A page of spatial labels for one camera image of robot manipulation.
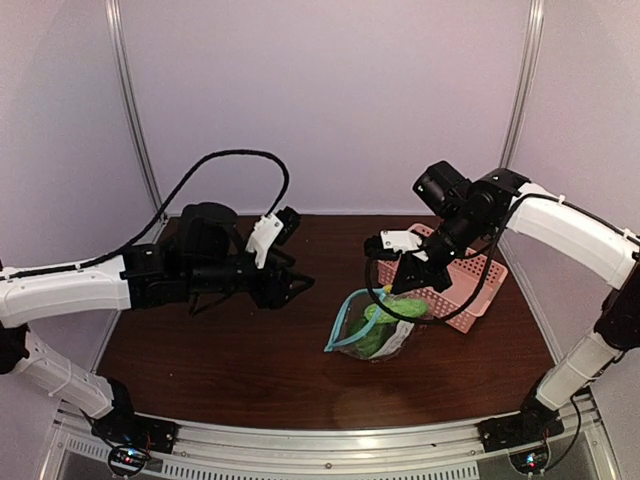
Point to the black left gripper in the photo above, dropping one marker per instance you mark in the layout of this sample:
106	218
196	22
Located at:
276	297

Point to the right aluminium frame post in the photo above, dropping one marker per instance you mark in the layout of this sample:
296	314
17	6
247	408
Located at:
527	70

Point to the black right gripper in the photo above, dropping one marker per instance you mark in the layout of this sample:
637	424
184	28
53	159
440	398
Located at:
419	275

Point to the green chayote squash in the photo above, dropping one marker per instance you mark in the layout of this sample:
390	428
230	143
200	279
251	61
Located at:
372	342

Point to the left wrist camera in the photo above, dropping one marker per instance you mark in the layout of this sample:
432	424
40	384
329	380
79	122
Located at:
272	229

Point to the front aluminium rail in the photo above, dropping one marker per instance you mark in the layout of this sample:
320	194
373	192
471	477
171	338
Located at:
451	450

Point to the pink perforated plastic basket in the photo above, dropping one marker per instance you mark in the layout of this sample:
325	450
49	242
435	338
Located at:
464	275

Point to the aluminium frame post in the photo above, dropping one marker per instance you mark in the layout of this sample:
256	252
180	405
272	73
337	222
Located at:
132	114
527	70

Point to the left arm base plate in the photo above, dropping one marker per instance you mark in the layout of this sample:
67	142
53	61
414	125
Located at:
135	435

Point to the clear zip top bag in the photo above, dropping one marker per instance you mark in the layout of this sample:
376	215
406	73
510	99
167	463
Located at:
350	325

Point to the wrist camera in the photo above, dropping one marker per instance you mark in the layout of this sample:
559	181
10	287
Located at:
272	229
391	245

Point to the left aluminium frame post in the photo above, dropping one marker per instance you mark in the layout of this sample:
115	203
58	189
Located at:
132	114

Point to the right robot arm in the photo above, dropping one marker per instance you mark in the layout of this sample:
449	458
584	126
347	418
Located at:
505	200

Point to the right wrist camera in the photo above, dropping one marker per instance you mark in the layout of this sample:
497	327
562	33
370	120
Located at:
391	245

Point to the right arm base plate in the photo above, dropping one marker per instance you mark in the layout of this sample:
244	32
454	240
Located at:
522	428

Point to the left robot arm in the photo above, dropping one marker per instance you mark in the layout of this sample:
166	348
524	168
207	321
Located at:
205	255

